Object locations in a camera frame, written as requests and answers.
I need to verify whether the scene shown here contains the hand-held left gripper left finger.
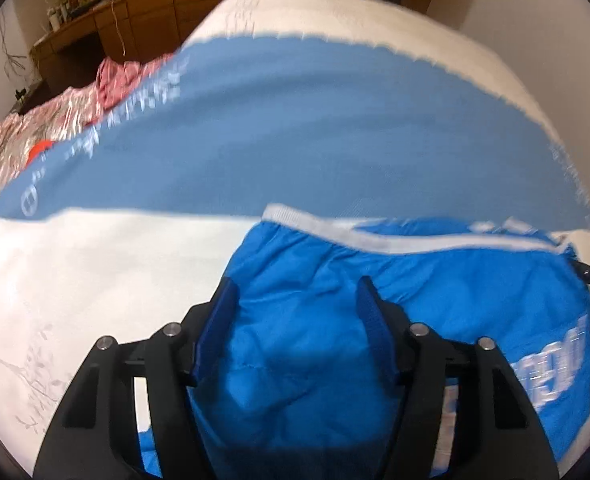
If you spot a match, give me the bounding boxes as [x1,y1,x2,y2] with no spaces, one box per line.
[34,277,238,480]

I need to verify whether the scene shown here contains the wooden desk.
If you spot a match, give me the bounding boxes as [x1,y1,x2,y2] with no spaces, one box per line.
[30,0,132,92]

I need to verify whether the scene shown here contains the small red object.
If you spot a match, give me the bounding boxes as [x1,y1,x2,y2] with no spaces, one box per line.
[29,141,54,167]

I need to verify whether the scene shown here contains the blue puffer jacket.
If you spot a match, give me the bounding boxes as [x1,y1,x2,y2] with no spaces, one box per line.
[137,203,590,480]

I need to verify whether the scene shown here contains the pink floral quilt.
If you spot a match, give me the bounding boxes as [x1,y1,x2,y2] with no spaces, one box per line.
[0,85,103,226]

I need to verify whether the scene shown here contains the small green plant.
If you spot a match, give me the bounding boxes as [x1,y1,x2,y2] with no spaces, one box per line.
[50,0,92,17]

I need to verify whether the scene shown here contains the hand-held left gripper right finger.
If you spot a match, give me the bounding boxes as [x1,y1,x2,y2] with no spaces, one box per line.
[356,277,561,480]

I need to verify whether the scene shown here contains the white hanging cable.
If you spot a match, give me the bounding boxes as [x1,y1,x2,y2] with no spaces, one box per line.
[109,1,126,59]

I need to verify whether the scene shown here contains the pink crumpled cloth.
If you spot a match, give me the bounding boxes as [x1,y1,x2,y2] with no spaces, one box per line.
[97,56,177,111]

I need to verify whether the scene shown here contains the tangled wall cables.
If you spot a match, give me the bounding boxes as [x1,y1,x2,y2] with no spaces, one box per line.
[0,10,30,81]

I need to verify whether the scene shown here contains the blue and white bed cover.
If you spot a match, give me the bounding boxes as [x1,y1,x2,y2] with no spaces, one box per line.
[0,0,590,466]

